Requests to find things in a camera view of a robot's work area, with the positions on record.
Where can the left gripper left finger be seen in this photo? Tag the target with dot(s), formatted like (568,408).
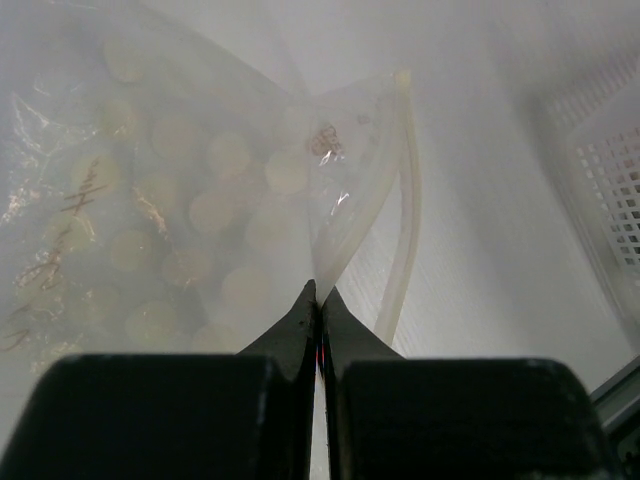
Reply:
(176,416)

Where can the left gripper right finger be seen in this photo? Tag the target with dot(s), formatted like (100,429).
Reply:
(389,417)

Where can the clear zip top bag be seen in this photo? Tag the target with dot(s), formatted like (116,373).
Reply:
(159,194)

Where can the white perforated plastic basket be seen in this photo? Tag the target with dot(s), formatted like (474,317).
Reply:
(585,127)

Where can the aluminium rail frame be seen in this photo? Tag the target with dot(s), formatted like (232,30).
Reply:
(617,404)

